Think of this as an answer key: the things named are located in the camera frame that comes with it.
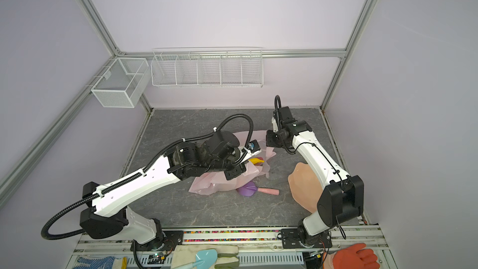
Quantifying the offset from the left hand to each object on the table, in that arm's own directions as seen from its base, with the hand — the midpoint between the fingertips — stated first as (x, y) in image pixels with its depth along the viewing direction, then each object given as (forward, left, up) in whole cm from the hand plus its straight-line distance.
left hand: (245, 161), depth 64 cm
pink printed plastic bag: (-2, +12, -11) cm, 17 cm away
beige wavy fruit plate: (0, -29, -29) cm, 41 cm away
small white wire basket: (+51, +62, -4) cm, 80 cm away
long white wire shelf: (+60, +16, -1) cm, 62 cm away
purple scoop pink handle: (-1, -2, -26) cm, 26 cm away
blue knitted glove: (-23, +54, -28) cm, 65 cm away
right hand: (+16, -13, -12) cm, 24 cm away
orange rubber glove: (-29, -39, -27) cm, 55 cm away
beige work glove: (-25, +9, -29) cm, 39 cm away
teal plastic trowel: (-25, +17, -27) cm, 41 cm away
